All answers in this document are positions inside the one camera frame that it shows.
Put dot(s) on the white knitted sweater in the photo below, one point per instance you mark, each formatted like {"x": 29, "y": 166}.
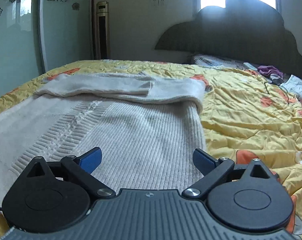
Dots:
{"x": 141, "y": 135}

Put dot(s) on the white wall socket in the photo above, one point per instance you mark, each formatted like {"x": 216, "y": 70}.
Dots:
{"x": 153, "y": 2}
{"x": 161, "y": 2}

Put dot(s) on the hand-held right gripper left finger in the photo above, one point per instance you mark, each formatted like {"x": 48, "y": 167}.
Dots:
{"x": 92, "y": 160}

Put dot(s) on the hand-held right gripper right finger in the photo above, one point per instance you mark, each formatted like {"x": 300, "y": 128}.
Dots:
{"x": 203, "y": 162}

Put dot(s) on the yellow printed quilt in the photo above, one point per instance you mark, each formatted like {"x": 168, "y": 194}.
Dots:
{"x": 253, "y": 120}

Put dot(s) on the glass sliding wardrobe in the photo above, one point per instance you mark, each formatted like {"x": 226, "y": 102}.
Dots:
{"x": 15, "y": 42}

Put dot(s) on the grey folded cloth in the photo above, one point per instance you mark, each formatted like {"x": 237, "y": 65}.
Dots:
{"x": 277, "y": 78}

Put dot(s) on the purple cloth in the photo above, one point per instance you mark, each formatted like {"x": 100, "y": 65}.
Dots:
{"x": 268, "y": 70}

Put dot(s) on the grey cloud-shaped headboard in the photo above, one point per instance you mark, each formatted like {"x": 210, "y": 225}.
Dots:
{"x": 241, "y": 30}

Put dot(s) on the gold tower air conditioner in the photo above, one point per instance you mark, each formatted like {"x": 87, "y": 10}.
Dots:
{"x": 102, "y": 30}

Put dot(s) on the printed pillow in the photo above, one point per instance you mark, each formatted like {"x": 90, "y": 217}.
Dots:
{"x": 216, "y": 60}
{"x": 297, "y": 86}

